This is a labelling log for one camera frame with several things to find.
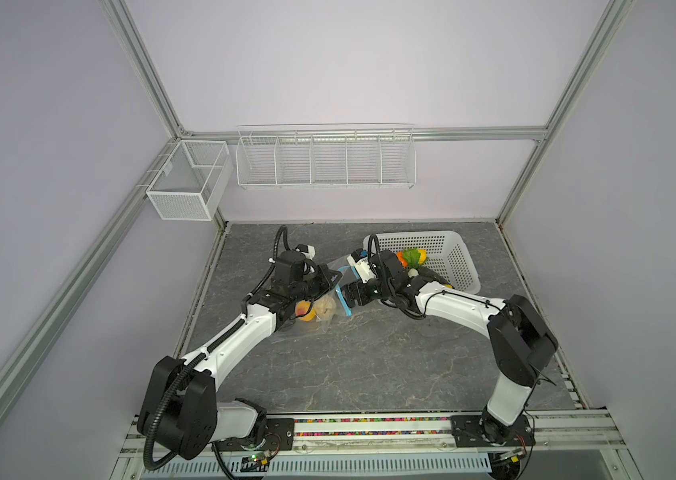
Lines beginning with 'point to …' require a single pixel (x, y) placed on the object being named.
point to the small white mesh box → (192, 181)
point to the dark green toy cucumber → (430, 274)
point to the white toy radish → (412, 272)
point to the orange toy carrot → (401, 259)
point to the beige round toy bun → (324, 307)
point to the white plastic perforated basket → (447, 254)
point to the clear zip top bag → (341, 295)
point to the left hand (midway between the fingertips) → (344, 277)
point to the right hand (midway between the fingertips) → (345, 291)
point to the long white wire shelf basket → (375, 155)
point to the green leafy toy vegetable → (412, 256)
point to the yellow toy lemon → (423, 256)
